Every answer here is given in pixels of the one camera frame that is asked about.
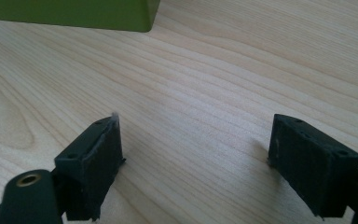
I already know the green box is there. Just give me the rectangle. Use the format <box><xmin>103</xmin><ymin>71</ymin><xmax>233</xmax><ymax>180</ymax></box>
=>
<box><xmin>0</xmin><ymin>0</ymin><xmax>161</xmax><ymax>34</ymax></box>

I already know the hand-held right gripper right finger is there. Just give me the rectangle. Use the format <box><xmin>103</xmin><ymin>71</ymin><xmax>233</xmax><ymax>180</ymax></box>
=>
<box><xmin>267</xmin><ymin>113</ymin><xmax>358</xmax><ymax>218</ymax></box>

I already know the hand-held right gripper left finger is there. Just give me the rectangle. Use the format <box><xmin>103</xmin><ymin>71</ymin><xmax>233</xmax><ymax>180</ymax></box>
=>
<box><xmin>53</xmin><ymin>112</ymin><xmax>127</xmax><ymax>222</ymax></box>

